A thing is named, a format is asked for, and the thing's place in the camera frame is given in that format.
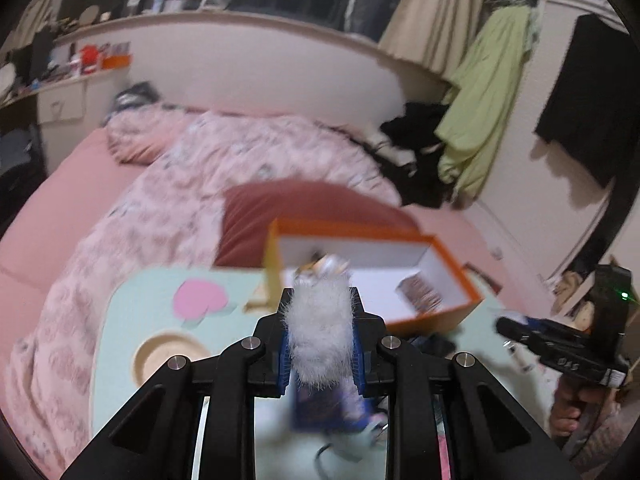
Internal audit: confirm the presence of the light green hanging garment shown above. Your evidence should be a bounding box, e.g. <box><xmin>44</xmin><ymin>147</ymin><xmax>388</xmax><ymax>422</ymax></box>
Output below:
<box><xmin>435</xmin><ymin>6</ymin><xmax>532</xmax><ymax>202</ymax></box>

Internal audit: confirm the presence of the red container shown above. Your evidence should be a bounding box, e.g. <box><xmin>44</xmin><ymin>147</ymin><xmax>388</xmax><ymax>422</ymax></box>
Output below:
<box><xmin>79</xmin><ymin>44</ymin><xmax>103</xmax><ymax>75</ymax></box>

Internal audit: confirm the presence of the dark red pillow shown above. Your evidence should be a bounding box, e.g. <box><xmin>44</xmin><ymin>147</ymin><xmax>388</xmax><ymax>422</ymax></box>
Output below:
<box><xmin>214</xmin><ymin>179</ymin><xmax>419</xmax><ymax>269</ymax></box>

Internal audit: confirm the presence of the small doll figure keychain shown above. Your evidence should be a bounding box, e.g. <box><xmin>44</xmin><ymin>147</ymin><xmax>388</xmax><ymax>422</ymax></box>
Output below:
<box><xmin>294</xmin><ymin>254</ymin><xmax>349</xmax><ymax>281</ymax></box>

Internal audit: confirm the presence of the small orange box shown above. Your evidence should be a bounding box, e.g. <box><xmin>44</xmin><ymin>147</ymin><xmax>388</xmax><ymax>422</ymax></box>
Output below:
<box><xmin>102</xmin><ymin>54</ymin><xmax>132</xmax><ymax>70</ymax></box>

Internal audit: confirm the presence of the black clothes pile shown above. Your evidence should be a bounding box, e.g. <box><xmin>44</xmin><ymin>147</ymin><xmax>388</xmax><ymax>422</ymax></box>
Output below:
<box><xmin>354</xmin><ymin>102</ymin><xmax>450</xmax><ymax>209</ymax></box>

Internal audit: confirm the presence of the blue tin box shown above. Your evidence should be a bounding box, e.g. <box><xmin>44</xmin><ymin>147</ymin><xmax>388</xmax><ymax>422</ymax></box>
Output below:
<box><xmin>292</xmin><ymin>379</ymin><xmax>375</xmax><ymax>434</ymax></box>

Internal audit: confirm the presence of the black hanging garment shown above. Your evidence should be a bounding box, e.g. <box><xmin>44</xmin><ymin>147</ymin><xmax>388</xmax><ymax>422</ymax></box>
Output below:
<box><xmin>536</xmin><ymin>14</ymin><xmax>639</xmax><ymax>188</ymax></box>

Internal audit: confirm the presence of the patterned card pack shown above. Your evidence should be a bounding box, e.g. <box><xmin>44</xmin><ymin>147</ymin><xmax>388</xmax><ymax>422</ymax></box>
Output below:
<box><xmin>396</xmin><ymin>273</ymin><xmax>442</xmax><ymax>315</ymax></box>

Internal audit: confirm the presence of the mint cartoon lap table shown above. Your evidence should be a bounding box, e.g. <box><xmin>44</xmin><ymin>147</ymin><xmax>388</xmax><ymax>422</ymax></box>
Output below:
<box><xmin>89</xmin><ymin>266</ymin><xmax>507</xmax><ymax>480</ymax></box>

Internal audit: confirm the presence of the beige curtain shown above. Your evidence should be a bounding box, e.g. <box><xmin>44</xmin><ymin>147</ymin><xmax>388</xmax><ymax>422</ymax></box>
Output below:
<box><xmin>378</xmin><ymin>0</ymin><xmax>483</xmax><ymax>80</ymax></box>

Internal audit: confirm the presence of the pink floral duvet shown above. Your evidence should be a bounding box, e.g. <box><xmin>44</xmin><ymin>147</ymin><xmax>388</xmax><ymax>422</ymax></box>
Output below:
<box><xmin>6</xmin><ymin>112</ymin><xmax>400</xmax><ymax>479</ymax></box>

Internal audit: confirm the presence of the right hand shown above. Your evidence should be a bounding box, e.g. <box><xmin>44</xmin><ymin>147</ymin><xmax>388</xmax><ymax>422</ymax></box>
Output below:
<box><xmin>549</xmin><ymin>375</ymin><xmax>615</xmax><ymax>438</ymax></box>

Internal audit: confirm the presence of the white fur pompom keychain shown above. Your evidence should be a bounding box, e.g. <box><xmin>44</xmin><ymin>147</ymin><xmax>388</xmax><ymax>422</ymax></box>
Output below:
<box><xmin>284</xmin><ymin>271</ymin><xmax>354</xmax><ymax>389</ymax></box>

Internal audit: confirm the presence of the orange cardboard box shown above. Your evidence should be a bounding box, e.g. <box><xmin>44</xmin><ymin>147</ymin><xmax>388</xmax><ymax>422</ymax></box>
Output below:
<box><xmin>262</xmin><ymin>219</ymin><xmax>484</xmax><ymax>336</ymax></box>

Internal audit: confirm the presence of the white bedside cabinet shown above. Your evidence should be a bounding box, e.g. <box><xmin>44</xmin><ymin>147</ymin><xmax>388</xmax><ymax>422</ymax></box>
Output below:
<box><xmin>37</xmin><ymin>68</ymin><xmax>129</xmax><ymax>174</ymax></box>

